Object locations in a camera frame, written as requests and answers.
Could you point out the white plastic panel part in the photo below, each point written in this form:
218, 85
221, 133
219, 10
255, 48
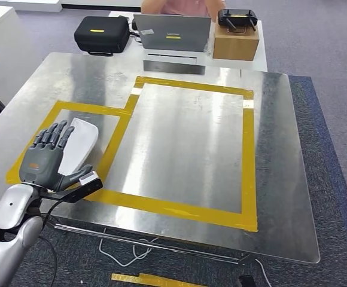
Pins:
80, 146

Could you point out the white table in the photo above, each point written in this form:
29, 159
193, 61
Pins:
261, 60

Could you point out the white cabinet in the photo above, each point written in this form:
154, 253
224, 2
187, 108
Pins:
0, 59

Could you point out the black remote controller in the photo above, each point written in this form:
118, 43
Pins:
237, 17

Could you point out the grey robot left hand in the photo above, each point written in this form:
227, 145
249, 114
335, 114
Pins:
42, 166

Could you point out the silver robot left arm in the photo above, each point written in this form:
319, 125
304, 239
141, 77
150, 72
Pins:
11, 206

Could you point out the steel workbench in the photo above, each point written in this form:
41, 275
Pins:
176, 150

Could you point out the brown cardboard box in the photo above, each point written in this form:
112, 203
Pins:
234, 46

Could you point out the yellow floor tape marking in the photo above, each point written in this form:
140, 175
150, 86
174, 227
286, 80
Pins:
150, 279

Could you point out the wide yellow tape outline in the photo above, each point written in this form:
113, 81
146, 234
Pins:
248, 158

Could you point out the black carrying case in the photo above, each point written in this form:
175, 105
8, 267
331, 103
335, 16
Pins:
101, 41

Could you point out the grey laptop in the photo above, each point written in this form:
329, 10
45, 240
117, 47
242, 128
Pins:
188, 27

